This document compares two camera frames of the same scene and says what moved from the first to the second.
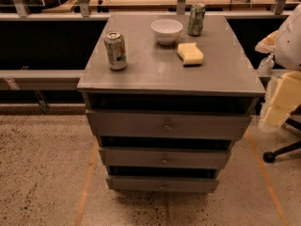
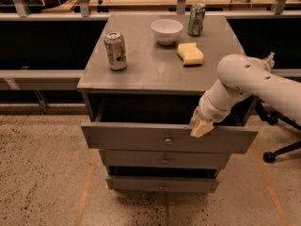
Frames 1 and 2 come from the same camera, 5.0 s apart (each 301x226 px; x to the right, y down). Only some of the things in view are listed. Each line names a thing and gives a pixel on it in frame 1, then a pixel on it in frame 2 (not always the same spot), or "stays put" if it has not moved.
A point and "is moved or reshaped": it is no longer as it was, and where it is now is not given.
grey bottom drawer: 160,185 stays put
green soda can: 196,20 stays put
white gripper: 289,44 → 209,111
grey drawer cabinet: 166,96 stays put
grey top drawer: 169,122 is moved or reshaped
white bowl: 166,30 stays put
